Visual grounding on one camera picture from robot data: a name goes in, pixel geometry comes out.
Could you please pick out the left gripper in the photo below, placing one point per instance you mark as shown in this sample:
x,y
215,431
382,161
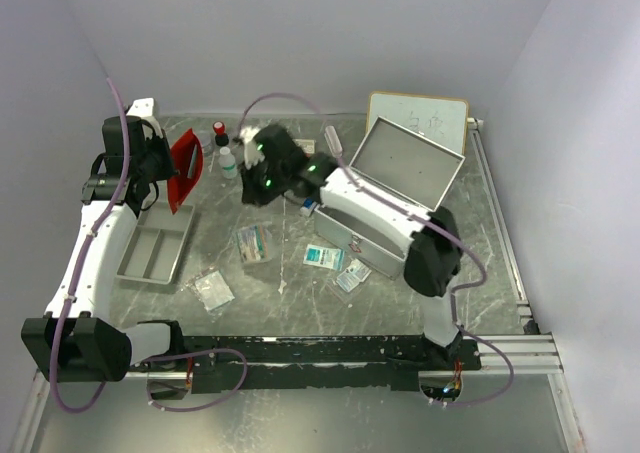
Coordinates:
x,y
168,167

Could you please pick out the red first aid kit pouch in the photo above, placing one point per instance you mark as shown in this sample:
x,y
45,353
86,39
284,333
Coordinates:
x,y
187,156

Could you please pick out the teal bandage packet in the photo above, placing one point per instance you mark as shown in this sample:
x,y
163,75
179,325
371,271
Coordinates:
x,y
254,244

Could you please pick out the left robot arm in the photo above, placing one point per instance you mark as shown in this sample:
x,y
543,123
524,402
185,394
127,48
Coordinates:
x,y
112,200

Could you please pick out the white red medicine box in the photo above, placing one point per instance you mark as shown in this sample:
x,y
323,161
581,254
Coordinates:
x,y
307,145

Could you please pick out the clear lidded plastic cup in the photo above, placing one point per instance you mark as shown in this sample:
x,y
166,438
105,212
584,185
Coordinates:
x,y
206,140

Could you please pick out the cotton swab stick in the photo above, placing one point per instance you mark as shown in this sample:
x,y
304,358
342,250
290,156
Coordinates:
x,y
212,162

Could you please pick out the black bottle red cap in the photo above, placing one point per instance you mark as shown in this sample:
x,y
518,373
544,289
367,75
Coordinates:
x,y
221,137

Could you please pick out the grey plastic divided tray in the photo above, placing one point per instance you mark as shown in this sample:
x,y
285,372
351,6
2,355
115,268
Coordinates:
x,y
156,245

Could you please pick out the clear bag of gauze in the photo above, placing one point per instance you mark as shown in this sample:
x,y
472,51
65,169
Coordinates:
x,y
212,290

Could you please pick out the white blue tube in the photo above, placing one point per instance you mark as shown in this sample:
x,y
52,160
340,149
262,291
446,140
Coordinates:
x,y
308,207

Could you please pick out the teal white wipes packet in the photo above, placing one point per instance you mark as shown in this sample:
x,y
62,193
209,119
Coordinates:
x,y
323,257

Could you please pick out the blue white sachet packet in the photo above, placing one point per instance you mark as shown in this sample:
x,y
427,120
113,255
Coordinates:
x,y
354,274

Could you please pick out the grey metal case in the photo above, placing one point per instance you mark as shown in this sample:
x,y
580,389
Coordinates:
x,y
399,174

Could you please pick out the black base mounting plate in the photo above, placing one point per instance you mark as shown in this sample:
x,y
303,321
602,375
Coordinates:
x,y
277,363

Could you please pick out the small whiteboard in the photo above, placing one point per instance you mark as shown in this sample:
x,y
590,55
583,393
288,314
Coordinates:
x,y
440,119

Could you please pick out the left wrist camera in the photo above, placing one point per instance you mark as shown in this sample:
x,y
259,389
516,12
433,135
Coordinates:
x,y
146,109

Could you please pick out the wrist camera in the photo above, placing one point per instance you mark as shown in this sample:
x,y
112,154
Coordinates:
x,y
252,154
146,109

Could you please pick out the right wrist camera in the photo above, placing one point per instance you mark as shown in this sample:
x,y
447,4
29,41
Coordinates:
x,y
252,154

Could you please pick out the aluminium frame rail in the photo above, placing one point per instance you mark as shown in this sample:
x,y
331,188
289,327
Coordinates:
x,y
108,357

